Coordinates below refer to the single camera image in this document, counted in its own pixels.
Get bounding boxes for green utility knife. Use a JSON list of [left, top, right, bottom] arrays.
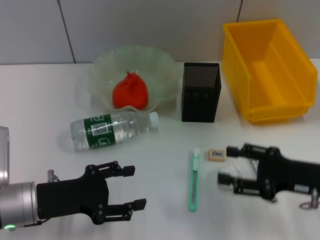
[[187, 147, 202, 212]]

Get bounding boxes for silver gripper cable plug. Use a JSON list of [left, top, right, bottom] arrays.
[[47, 169, 61, 183], [309, 188, 320, 208]]

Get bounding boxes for grey pen in clear wrapper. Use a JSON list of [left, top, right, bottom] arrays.
[[243, 157, 278, 204]]

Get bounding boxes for white paper ball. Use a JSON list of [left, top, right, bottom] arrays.
[[217, 161, 251, 188]]

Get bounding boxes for beige eraser with barcode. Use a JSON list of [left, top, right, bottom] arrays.
[[207, 148, 227, 163]]

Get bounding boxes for black mesh pen holder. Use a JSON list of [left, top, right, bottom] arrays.
[[181, 62, 222, 123]]

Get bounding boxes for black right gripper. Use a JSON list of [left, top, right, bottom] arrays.
[[217, 142, 320, 201]]

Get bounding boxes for red-orange toy orange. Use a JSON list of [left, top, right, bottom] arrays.
[[111, 71, 149, 110]]

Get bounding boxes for green frosted glass fruit bowl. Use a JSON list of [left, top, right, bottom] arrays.
[[86, 44, 183, 113]]

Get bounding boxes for silver right gripper cable plug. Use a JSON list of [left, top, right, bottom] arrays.
[[309, 188, 320, 208]]

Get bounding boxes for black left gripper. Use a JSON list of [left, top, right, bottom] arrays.
[[36, 161, 148, 225]]

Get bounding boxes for yellow plastic storage bin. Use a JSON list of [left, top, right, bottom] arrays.
[[222, 18, 318, 125]]

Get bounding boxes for clear green-label water bottle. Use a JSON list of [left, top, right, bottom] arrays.
[[69, 111, 160, 153]]

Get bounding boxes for silver left gripper cable plug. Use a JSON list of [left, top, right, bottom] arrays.
[[47, 169, 61, 183]]

